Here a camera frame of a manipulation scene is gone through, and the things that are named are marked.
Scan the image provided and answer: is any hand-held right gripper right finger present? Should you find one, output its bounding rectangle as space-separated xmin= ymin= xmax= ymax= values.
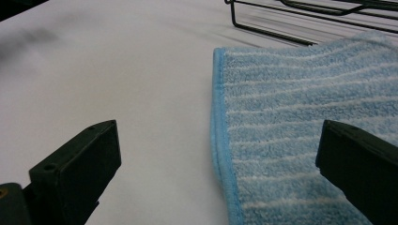
xmin=314 ymin=119 xmax=398 ymax=225

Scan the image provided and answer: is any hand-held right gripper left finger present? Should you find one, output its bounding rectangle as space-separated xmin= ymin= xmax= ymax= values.
xmin=28 ymin=119 xmax=122 ymax=225

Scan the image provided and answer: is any blue striped towel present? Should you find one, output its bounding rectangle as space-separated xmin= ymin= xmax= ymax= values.
xmin=211 ymin=30 xmax=398 ymax=225

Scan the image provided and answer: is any black wire basket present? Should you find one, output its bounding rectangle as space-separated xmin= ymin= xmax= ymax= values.
xmin=224 ymin=0 xmax=398 ymax=47

